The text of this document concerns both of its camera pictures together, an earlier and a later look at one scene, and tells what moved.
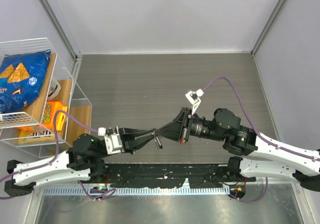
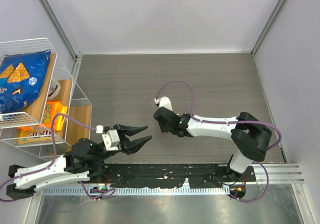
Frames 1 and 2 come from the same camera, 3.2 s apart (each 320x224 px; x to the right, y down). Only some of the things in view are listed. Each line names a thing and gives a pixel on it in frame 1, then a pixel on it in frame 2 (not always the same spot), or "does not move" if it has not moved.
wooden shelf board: x=78 y=118 does not move
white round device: x=55 y=88 does not move
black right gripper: x=176 y=130 to x=163 y=128
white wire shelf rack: x=41 y=104 does not move
